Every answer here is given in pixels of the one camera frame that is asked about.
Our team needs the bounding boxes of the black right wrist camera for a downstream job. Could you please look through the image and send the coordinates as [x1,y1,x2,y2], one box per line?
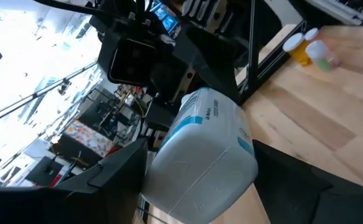
[97,29,158,88]

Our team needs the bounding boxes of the black aluminium table frame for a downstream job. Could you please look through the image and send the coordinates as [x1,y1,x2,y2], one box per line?
[233,0,363,105]

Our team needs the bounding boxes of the orange vial white cap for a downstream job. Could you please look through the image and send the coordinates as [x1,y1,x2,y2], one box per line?
[282,32,313,67]

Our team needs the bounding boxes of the white square bottle blue label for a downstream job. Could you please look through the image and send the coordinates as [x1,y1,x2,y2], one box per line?
[140,86,259,224]

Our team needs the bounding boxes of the blue lit screen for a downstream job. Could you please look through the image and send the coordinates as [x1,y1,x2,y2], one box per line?
[149,0,182,34]

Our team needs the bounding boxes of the floral print cloth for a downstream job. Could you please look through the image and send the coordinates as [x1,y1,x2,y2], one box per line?
[63,119,116,159]

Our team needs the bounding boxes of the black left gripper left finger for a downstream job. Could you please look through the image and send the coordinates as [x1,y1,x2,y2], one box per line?
[0,138,149,224]

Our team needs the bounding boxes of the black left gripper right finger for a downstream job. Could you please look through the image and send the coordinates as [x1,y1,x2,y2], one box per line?
[252,139,363,224]

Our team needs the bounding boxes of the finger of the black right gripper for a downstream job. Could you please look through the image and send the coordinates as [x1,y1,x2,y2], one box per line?
[144,103,178,132]
[183,26,243,106]

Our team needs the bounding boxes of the small white medicine bottle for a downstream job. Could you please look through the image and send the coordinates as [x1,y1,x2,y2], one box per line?
[304,27,321,43]

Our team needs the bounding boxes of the silver aluminium bracket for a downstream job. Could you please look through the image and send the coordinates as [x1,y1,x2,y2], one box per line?
[305,0,363,26]

